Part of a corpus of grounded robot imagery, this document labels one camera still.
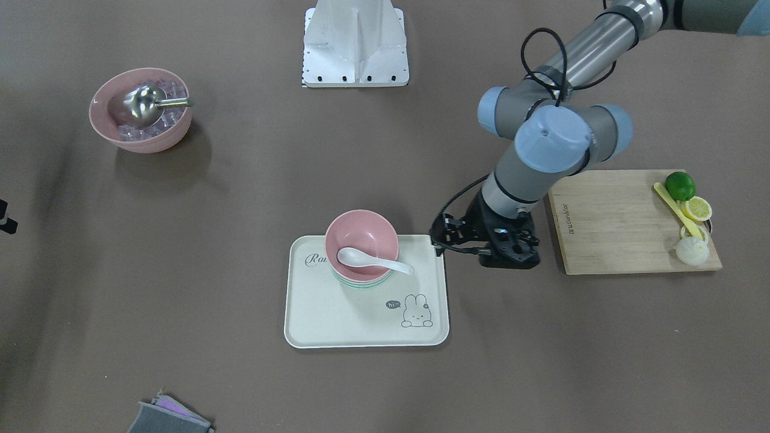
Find large pink ice bowl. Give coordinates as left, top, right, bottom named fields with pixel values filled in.
left=88, top=67, right=193, bottom=153

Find lemon slices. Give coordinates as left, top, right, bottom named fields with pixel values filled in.
left=676, top=195, right=712, bottom=244

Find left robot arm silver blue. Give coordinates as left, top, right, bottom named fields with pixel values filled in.
left=428, top=1, right=769, bottom=269

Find cream rabbit tray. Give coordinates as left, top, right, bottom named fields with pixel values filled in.
left=284, top=234, right=450, bottom=349

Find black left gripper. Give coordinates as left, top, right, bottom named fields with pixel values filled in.
left=428, top=192, right=541, bottom=269

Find small pink bowl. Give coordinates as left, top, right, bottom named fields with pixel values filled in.
left=324, top=209, right=399, bottom=282

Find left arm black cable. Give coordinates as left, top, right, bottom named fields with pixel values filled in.
left=428, top=28, right=618, bottom=242

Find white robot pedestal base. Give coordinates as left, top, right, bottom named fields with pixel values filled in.
left=301, top=1, right=410, bottom=88

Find green lime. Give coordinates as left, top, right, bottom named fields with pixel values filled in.
left=664, top=171, right=697, bottom=201

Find white ceramic spoon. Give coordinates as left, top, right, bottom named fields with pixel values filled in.
left=336, top=247, right=414, bottom=275

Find metal ice scoop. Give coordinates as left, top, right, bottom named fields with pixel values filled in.
left=107, top=85, right=194, bottom=129

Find grey folded cloth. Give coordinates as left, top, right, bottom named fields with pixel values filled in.
left=128, top=392, right=215, bottom=432

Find wooden cutting board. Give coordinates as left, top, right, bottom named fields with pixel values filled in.
left=547, top=169, right=722, bottom=275

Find stacked green bowls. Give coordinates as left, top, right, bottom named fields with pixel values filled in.
left=329, top=269, right=393, bottom=290

